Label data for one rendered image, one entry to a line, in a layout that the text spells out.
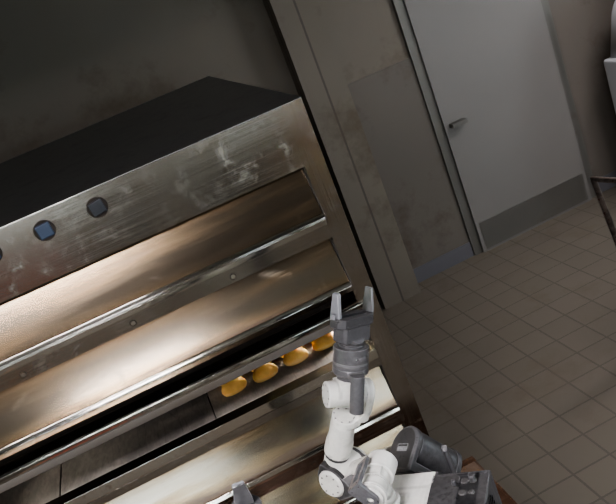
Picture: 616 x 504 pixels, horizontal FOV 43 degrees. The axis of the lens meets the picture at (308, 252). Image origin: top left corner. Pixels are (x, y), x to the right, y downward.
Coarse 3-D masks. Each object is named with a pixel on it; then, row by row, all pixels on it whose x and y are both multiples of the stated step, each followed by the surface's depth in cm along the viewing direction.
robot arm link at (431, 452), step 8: (424, 440) 182; (432, 440) 184; (424, 448) 181; (432, 448) 182; (440, 448) 184; (448, 448) 187; (424, 456) 181; (432, 456) 182; (440, 456) 183; (456, 456) 186; (424, 464) 181; (432, 464) 182; (440, 464) 183; (456, 464) 185; (448, 472) 184
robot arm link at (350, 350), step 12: (348, 312) 191; (360, 312) 192; (372, 312) 191; (336, 324) 185; (348, 324) 185; (360, 324) 188; (336, 336) 188; (348, 336) 186; (360, 336) 189; (336, 348) 188; (348, 348) 188; (360, 348) 188; (336, 360) 189; (348, 360) 187; (360, 360) 187
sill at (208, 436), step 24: (288, 384) 277; (312, 384) 274; (240, 408) 274; (264, 408) 272; (192, 432) 271; (216, 432) 269; (144, 456) 268; (168, 456) 266; (96, 480) 266; (120, 480) 263
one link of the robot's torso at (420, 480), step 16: (448, 464) 173; (400, 480) 174; (416, 480) 172; (432, 480) 170; (448, 480) 168; (464, 480) 166; (480, 480) 165; (400, 496) 169; (416, 496) 167; (432, 496) 165; (448, 496) 164; (464, 496) 162; (480, 496) 160; (496, 496) 167
